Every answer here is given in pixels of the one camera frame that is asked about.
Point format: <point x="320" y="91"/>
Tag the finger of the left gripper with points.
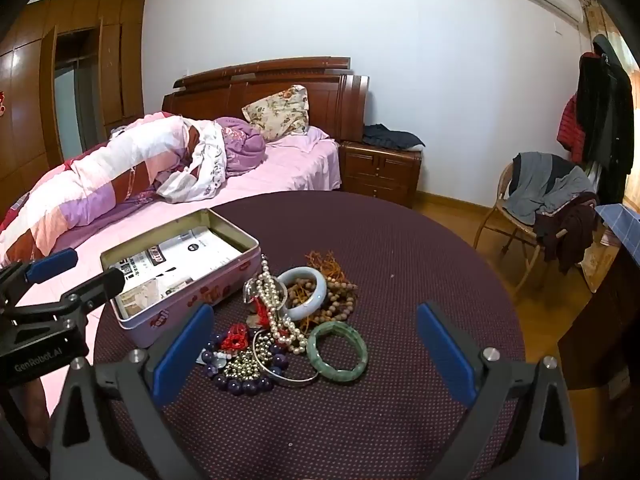
<point x="95" y="287"/>
<point x="17" y="278"/>

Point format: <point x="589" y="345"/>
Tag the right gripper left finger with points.
<point x="85" y="441"/>

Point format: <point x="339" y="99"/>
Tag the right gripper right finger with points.
<point x="541" y="442"/>

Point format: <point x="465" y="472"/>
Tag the pink metal tin box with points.
<point x="144" y="328"/>

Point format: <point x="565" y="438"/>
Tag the red knot cord ornament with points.
<point x="236" y="339"/>

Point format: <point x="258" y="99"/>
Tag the thin silver bangle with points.
<point x="273" y="361"/>

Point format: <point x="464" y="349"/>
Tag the pale jade bangle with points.
<point x="305" y="291"/>

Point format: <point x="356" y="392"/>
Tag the person left hand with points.
<point x="31" y="400"/>

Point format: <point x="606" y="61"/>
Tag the patchwork pink quilt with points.
<point x="173" y="158"/>

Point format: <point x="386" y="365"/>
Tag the dark maroon clothes on chair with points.
<point x="568" y="232"/>

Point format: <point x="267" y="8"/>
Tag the rattan chair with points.
<point x="525" y="235"/>

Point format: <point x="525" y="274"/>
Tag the wooden wardrobe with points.
<point x="70" y="74"/>

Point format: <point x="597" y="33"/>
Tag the purple garment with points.
<point x="244" y="144"/>

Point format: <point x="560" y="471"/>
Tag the blue tiled desk top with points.
<point x="624" y="223"/>

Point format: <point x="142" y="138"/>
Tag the grey clothes on chair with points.
<point x="543" y="183"/>

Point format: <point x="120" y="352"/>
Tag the pink bed mattress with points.
<point x="290" y="165"/>

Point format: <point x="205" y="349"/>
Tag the floral pillow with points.
<point x="281" y="114"/>

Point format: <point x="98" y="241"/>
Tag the red jacket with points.
<point x="570" y="134"/>

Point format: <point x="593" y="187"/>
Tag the wooden nightstand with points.
<point x="380" y="172"/>

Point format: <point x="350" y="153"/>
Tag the dark hanging coats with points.
<point x="605" y="112"/>

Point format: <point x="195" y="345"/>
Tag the wooden headboard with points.
<point x="337" y="96"/>

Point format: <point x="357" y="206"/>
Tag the dark clothes on nightstand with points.
<point x="382" y="137"/>

